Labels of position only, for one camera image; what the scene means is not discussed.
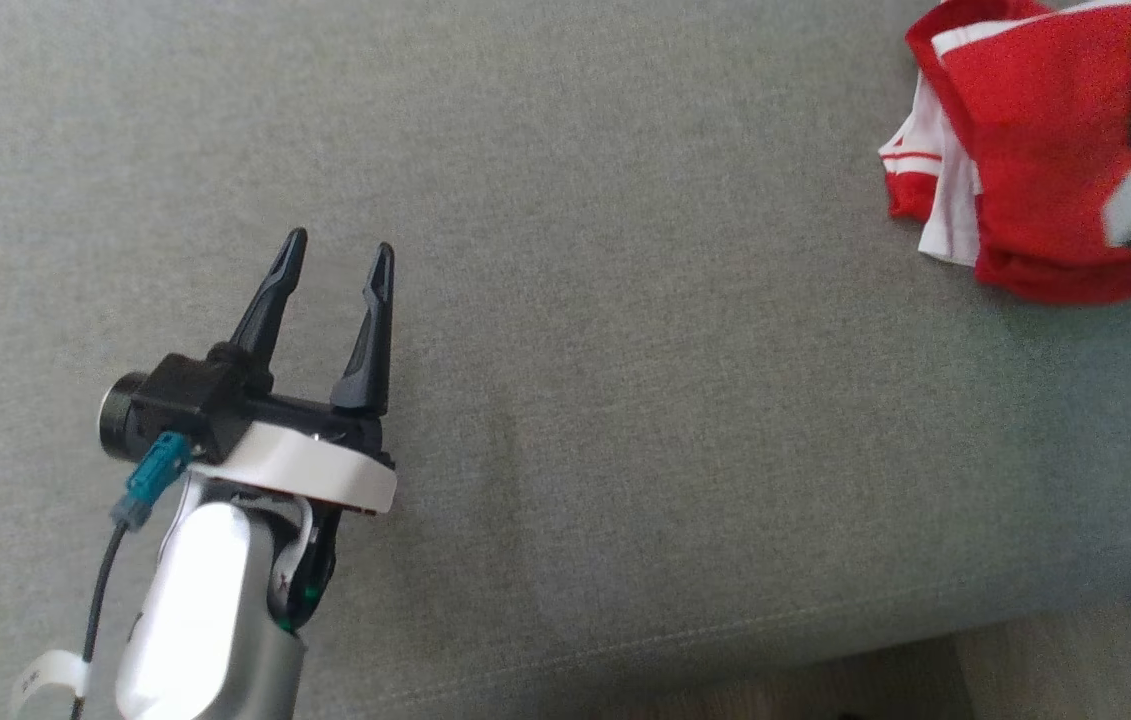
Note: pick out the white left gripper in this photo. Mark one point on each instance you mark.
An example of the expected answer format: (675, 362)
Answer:
(315, 470)

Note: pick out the red and white jersey shorts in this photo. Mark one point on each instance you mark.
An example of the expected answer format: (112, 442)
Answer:
(1035, 130)

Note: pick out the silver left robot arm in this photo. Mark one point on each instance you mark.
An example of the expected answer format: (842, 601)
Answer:
(195, 600)

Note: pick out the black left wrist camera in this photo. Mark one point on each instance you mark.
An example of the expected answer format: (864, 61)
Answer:
(180, 400)

